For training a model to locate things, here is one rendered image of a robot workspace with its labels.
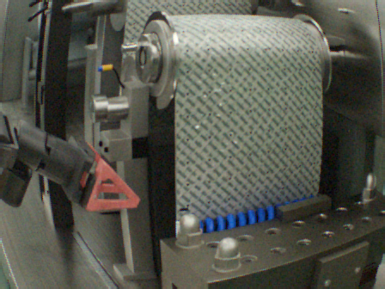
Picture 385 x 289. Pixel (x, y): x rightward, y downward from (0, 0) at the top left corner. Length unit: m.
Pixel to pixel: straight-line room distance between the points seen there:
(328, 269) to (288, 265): 0.07
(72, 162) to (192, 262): 0.19
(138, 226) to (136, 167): 0.09
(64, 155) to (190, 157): 0.19
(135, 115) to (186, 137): 0.09
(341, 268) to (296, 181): 0.23
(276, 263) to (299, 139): 0.25
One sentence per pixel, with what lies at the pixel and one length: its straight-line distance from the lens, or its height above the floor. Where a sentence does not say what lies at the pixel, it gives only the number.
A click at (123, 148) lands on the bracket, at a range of 1.04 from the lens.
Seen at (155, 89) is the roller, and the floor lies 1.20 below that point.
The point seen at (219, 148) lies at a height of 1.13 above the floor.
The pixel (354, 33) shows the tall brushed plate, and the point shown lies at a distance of 1.11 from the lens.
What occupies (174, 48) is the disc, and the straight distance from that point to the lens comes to 0.95.
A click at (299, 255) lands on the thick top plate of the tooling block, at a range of 0.91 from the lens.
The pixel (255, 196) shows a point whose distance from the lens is 1.06.
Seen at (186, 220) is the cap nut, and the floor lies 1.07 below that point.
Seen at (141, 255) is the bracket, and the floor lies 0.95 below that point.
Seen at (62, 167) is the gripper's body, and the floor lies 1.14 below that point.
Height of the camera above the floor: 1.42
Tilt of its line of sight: 17 degrees down
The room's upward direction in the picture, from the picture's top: straight up
